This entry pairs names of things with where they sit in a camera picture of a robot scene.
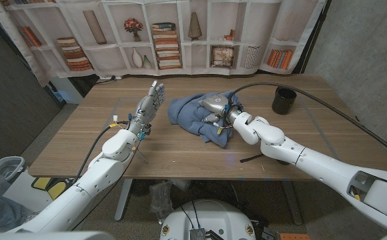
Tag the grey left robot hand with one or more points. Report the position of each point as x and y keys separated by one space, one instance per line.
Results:
x=146 y=110

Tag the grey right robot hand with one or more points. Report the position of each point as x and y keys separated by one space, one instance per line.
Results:
x=217 y=103

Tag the blue hoodie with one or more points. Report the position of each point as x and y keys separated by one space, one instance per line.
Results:
x=187 y=113

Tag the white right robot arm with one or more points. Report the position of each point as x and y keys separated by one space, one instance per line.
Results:
x=323 y=170

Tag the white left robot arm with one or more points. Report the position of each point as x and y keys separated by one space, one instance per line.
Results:
x=96 y=173

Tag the black tape measure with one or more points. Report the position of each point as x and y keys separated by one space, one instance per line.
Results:
x=252 y=158

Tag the black cup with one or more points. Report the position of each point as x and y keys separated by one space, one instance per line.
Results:
x=283 y=101

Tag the white power strip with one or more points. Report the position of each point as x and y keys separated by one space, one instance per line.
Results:
x=108 y=77

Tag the printed bookshelf backdrop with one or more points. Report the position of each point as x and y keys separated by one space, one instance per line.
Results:
x=187 y=56

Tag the white cabinet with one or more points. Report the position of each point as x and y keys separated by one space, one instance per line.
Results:
x=65 y=90

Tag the clear plastic bag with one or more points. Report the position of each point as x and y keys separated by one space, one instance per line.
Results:
x=160 y=198

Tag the grey table leg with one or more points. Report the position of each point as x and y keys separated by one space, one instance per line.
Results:
x=123 y=200
x=292 y=203

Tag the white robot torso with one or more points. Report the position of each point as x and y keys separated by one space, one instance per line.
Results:
x=210 y=216

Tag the yellow black floor object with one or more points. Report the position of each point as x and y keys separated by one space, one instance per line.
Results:
x=55 y=188

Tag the white grey plastic bin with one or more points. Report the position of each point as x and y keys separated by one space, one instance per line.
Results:
x=8 y=166

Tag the orange box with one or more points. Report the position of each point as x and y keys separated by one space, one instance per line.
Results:
x=295 y=237

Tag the person leg in jeans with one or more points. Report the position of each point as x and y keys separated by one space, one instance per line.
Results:
x=0 y=210

